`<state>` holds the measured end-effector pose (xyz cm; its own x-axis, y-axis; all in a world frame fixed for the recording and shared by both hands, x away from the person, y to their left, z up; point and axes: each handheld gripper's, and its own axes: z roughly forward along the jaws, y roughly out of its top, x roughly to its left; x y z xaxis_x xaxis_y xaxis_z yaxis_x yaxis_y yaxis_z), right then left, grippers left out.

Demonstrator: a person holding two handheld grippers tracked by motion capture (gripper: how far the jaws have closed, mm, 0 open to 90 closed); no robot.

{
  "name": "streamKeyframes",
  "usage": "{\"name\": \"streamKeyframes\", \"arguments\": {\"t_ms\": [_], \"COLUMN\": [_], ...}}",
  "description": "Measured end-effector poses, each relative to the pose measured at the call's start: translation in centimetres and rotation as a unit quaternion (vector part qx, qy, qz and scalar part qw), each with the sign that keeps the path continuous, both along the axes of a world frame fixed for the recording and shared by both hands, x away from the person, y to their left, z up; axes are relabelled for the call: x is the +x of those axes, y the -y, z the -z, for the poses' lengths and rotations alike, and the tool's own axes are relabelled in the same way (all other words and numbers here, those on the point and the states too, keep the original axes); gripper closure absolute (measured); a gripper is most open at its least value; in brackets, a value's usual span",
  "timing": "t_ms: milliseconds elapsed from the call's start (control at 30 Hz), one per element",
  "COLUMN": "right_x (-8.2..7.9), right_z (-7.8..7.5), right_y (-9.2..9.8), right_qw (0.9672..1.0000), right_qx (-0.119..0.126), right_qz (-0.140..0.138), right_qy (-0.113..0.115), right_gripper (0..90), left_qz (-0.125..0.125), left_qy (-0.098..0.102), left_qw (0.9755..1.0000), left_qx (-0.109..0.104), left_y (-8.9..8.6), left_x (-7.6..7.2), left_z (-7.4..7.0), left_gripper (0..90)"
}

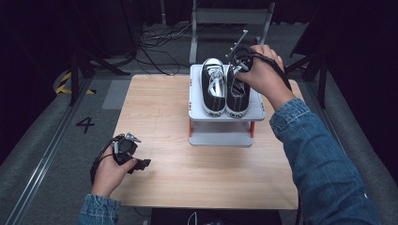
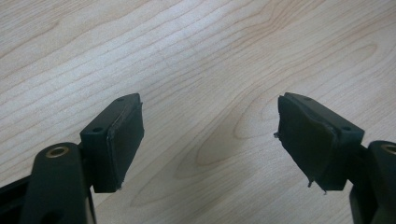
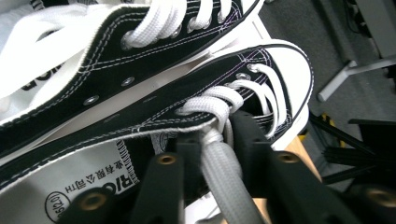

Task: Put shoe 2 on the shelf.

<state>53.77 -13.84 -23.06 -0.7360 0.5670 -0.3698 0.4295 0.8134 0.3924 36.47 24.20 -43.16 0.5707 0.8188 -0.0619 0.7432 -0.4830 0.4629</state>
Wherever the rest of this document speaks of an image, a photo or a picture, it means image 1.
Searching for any metal floor rail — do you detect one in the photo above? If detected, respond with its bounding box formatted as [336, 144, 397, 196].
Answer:
[4, 78, 92, 225]

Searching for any black right gripper wrist strap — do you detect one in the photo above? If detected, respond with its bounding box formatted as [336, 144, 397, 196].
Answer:
[240, 52, 293, 92]

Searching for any white two-tier shoe rack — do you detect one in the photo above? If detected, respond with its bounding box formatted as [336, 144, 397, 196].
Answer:
[188, 64, 268, 148]

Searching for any black tripod stand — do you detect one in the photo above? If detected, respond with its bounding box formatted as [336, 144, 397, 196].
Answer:
[283, 46, 330, 110]
[66, 46, 131, 107]

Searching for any black left gripper wrist strap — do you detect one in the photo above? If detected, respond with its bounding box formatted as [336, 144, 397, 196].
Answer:
[89, 134, 126, 186]

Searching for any black gripper wrist strap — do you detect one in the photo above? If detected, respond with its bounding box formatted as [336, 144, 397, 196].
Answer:
[89, 134, 126, 186]
[240, 52, 293, 92]

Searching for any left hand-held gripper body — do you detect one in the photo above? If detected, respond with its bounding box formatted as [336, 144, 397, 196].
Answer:
[112, 132, 143, 167]

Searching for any yellow black hazard tape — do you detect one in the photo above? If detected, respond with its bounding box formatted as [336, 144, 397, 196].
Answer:
[54, 71, 97, 96]

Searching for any black canvas sneaker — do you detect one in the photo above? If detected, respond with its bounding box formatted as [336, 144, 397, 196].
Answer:
[199, 57, 227, 118]
[224, 63, 252, 119]

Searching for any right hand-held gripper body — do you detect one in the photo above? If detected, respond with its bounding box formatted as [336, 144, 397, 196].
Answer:
[224, 29, 255, 74]

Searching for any person's right hand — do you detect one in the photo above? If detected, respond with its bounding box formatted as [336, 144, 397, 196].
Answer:
[235, 44, 297, 113]

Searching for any tangle of black floor cables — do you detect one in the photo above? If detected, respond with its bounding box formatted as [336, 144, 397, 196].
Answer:
[136, 22, 193, 77]

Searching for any person's left hand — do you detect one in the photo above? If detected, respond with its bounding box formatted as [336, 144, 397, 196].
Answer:
[90, 144, 139, 199]

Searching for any grey metal desk frame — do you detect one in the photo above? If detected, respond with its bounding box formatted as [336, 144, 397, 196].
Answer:
[189, 0, 276, 66]

